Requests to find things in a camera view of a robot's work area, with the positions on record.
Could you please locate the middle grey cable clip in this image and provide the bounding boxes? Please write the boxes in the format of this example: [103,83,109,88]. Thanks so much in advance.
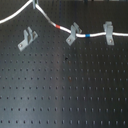
[66,23,82,45]

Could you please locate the grey gripper finger tip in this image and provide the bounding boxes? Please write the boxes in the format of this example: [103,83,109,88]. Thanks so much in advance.
[32,0,38,9]

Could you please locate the white cable with coloured marks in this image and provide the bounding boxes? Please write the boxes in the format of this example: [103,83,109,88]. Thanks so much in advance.
[0,0,128,38]

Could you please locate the left grey cable clip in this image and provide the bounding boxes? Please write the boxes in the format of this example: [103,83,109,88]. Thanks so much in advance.
[18,27,38,51]

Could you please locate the grey cable clip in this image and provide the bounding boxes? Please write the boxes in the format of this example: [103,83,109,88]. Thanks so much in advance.
[66,23,82,45]
[103,21,114,45]
[18,27,38,51]

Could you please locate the right grey cable clip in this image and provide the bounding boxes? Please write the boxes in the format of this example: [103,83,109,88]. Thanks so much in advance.
[103,21,114,45]

